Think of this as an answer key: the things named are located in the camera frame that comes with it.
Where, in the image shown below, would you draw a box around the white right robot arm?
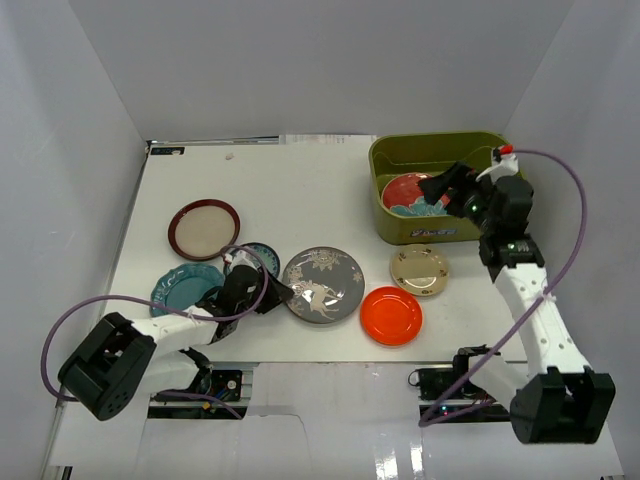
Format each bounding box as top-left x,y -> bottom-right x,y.
418,162 -> 616,444

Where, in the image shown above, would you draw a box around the olive green plastic bin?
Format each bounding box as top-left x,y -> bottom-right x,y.
369,131 -> 533,245

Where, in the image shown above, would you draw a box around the white papers at back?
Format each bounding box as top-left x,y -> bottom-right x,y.
279,134 -> 378,145

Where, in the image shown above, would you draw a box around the grey plate with deer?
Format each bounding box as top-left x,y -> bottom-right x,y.
282,246 -> 366,325

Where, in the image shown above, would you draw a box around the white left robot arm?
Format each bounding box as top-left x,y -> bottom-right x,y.
57,265 -> 294,421

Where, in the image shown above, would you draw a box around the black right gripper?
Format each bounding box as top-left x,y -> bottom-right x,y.
417,162 -> 497,235

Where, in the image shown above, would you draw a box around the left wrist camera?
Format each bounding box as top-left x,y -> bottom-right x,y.
223,250 -> 256,270

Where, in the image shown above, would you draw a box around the dark label sticker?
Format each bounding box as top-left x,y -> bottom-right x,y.
149,147 -> 185,156

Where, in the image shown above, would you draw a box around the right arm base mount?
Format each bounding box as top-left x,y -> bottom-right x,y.
407,345 -> 509,424

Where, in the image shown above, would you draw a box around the red plate with teal flower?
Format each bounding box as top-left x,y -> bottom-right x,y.
381,172 -> 449,217

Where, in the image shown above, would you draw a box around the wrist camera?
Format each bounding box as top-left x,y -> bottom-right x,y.
476,144 -> 520,183
223,250 -> 256,270

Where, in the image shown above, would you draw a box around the orange plate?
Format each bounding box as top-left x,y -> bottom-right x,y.
360,286 -> 424,347

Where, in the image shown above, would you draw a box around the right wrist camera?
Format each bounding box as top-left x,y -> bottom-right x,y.
476,144 -> 520,183

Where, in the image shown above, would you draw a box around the blue patterned small plate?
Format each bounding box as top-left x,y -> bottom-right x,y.
223,242 -> 281,278

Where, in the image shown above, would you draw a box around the cream plate with calligraphy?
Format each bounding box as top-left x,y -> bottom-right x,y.
390,244 -> 450,297

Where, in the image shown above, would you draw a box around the dark red rimmed cream plate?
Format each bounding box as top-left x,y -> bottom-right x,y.
167,199 -> 241,262

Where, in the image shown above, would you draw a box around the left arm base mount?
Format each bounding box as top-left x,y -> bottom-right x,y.
147,348 -> 247,420

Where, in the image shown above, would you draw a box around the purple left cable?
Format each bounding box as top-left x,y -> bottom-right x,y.
40,244 -> 270,420

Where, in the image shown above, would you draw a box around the teal scalloped plate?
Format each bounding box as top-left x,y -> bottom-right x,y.
150,263 -> 225,317

